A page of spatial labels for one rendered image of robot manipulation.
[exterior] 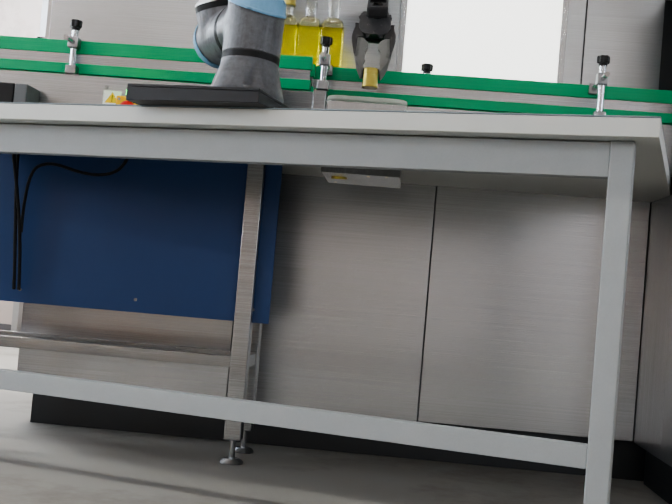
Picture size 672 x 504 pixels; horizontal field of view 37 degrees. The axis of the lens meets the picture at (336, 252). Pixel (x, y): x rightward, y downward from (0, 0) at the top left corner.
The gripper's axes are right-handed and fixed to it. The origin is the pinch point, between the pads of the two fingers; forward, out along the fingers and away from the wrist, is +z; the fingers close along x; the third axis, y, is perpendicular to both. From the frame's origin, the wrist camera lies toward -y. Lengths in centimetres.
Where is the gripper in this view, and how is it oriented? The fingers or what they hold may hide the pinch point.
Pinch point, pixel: (370, 72)
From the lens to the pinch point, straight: 232.4
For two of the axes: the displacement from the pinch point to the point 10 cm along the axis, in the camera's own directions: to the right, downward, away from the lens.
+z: -0.9, 10.0, -0.4
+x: -9.9, -0.8, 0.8
